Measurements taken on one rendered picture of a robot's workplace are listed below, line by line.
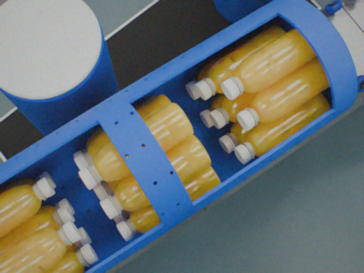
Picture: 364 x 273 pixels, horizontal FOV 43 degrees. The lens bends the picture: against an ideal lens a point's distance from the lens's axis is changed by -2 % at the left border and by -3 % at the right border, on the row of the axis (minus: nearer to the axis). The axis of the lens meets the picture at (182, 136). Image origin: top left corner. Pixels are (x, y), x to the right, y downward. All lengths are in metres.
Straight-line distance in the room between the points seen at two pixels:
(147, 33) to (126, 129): 1.31
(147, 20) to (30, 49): 1.07
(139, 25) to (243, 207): 0.91
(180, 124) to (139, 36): 1.27
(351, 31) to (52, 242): 0.91
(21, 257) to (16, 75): 0.42
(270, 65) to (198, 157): 0.22
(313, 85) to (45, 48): 0.60
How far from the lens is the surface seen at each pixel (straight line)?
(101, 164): 0.85
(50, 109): 1.15
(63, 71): 1.09
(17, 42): 1.15
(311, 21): 0.94
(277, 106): 0.94
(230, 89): 0.90
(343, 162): 2.21
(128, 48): 2.08
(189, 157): 0.88
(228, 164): 1.06
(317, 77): 0.98
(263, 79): 0.91
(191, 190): 0.93
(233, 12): 2.07
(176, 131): 0.86
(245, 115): 0.93
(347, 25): 1.33
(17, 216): 0.94
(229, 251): 2.04
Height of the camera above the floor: 2.02
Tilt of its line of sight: 75 degrees down
